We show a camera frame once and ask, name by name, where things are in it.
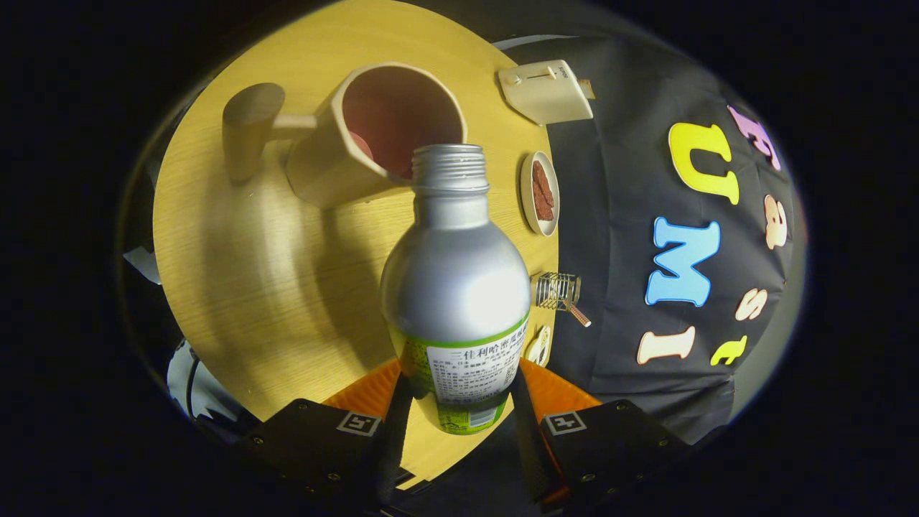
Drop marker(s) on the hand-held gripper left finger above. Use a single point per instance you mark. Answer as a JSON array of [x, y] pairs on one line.
[[391, 445]]

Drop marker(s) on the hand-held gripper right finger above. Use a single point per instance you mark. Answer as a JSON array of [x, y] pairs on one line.
[[528, 445]]

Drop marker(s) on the silver juice bottle green label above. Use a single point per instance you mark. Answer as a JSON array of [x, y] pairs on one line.
[[452, 287]]

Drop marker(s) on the white divided dish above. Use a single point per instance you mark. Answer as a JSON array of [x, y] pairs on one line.
[[540, 348]]

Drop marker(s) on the wooden table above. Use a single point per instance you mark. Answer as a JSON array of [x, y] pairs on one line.
[[287, 287]]

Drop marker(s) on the brown meat slice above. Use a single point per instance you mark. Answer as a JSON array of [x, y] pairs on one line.
[[547, 187], [540, 205]]

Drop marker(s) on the white round plate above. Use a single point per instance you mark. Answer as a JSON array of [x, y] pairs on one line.
[[528, 201]]

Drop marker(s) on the black backdrop cloth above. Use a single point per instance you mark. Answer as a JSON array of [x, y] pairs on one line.
[[617, 215]]

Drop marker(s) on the white toaster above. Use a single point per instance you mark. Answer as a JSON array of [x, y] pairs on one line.
[[546, 93]]

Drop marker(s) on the brown toast slice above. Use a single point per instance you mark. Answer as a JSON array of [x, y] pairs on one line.
[[588, 89]]

